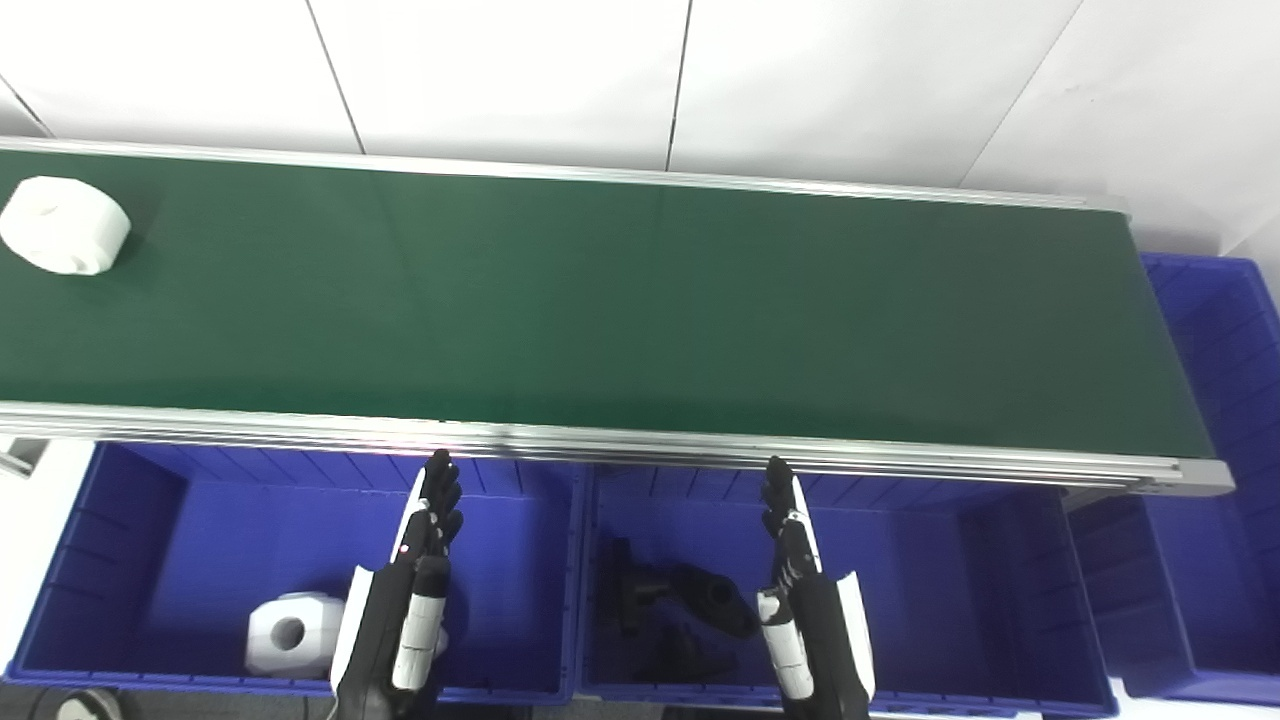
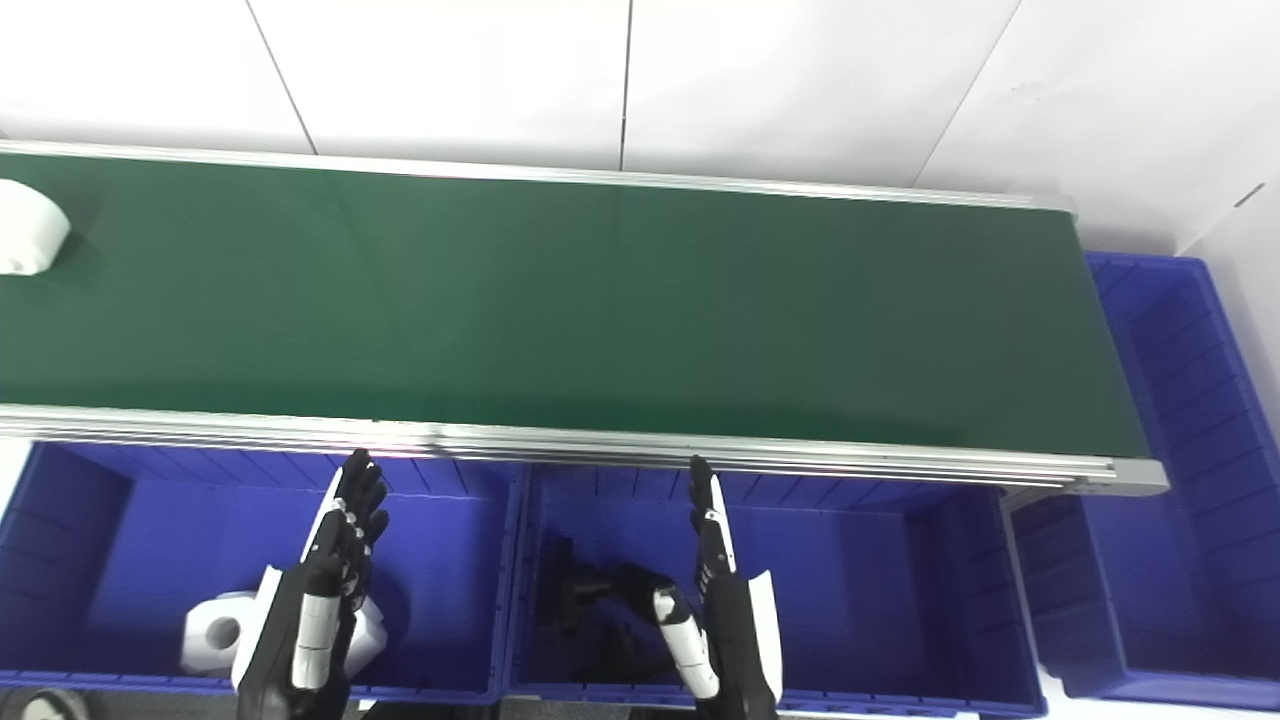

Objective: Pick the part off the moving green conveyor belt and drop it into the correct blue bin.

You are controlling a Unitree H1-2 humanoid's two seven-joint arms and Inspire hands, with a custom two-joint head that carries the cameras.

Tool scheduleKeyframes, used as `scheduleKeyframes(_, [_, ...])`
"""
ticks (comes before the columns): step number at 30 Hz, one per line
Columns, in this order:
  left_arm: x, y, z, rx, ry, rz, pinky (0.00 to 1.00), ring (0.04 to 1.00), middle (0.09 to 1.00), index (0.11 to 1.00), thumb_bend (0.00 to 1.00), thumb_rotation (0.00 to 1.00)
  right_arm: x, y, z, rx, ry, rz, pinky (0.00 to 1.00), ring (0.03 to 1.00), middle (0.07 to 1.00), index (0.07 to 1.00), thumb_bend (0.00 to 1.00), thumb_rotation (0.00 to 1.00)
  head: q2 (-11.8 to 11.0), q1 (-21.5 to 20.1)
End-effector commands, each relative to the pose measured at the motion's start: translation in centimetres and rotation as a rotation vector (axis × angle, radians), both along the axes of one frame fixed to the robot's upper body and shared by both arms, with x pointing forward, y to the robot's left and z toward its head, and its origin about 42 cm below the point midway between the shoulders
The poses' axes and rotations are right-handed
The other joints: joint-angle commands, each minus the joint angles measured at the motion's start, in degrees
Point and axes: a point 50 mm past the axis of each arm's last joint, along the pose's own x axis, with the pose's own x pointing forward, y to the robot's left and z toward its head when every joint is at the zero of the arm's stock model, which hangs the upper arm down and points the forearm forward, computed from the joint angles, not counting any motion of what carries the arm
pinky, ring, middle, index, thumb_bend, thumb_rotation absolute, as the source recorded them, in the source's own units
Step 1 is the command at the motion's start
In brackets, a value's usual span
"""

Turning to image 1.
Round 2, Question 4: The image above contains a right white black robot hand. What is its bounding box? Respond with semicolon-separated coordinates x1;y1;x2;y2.
757;456;877;720

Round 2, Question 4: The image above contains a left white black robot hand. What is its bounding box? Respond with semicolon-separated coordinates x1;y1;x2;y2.
330;448;466;720

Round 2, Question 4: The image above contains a white cylindrical plastic part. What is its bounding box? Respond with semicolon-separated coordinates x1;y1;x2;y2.
0;176;132;276

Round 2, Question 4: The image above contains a black plastic part with hole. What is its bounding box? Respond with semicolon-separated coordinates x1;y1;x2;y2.
668;563;761;641

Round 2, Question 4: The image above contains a blue bin with black parts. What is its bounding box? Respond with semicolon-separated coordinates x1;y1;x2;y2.
578;465;1119;719

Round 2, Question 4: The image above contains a blue bin with white parts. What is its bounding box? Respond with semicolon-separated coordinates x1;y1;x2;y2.
5;443;586;706

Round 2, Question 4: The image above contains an aluminium conveyor support leg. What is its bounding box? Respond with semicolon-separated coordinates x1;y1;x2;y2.
0;437;49;478

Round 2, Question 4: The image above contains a green conveyor belt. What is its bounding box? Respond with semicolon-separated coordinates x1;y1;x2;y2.
0;137;1236;498

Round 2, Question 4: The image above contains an empty blue plastic bin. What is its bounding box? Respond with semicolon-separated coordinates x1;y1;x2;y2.
1065;252;1280;706

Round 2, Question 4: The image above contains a grey round floor object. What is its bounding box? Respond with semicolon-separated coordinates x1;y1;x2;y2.
30;688;126;720

